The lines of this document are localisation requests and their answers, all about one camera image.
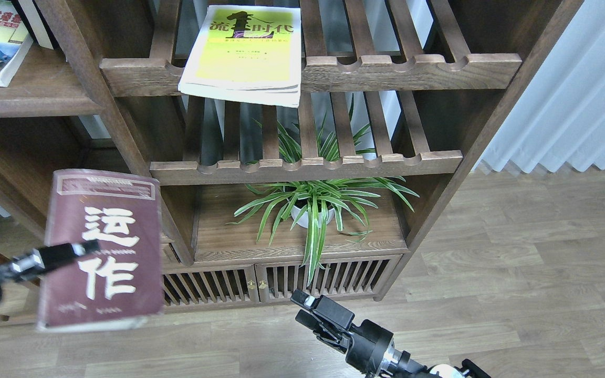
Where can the green spider plant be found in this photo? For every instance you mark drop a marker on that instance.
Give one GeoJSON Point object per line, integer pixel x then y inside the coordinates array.
{"type": "Point", "coordinates": [347, 196]}

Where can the dark red book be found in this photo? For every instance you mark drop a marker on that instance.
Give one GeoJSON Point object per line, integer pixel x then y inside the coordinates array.
{"type": "Point", "coordinates": [120, 285]}

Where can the white plant pot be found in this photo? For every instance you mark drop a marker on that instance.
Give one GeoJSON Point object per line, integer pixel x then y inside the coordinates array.
{"type": "Point", "coordinates": [299, 214]}

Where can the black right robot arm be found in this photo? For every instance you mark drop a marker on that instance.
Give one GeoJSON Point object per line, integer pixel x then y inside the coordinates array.
{"type": "Point", "coordinates": [403, 366]}

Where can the white curtain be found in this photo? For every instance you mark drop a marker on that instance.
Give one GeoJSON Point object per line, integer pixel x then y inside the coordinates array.
{"type": "Point", "coordinates": [559, 122]}

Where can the yellow green book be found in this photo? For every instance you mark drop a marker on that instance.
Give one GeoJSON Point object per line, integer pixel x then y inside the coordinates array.
{"type": "Point", "coordinates": [247, 54]}

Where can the white book on upper shelf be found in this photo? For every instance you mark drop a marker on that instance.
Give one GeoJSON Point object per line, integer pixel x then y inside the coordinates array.
{"type": "Point", "coordinates": [36, 24]}

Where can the dark wooden bookshelf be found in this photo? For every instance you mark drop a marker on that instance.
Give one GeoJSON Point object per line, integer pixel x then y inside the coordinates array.
{"type": "Point", "coordinates": [107, 98]}

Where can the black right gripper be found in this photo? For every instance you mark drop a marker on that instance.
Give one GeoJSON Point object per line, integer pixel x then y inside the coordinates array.
{"type": "Point", "coordinates": [367, 347]}

